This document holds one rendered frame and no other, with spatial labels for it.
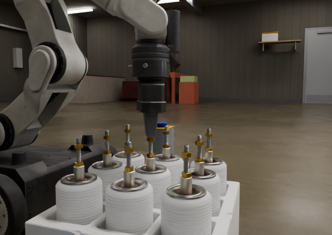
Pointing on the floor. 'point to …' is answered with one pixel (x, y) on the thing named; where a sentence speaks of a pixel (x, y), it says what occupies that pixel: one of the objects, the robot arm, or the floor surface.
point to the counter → (99, 89)
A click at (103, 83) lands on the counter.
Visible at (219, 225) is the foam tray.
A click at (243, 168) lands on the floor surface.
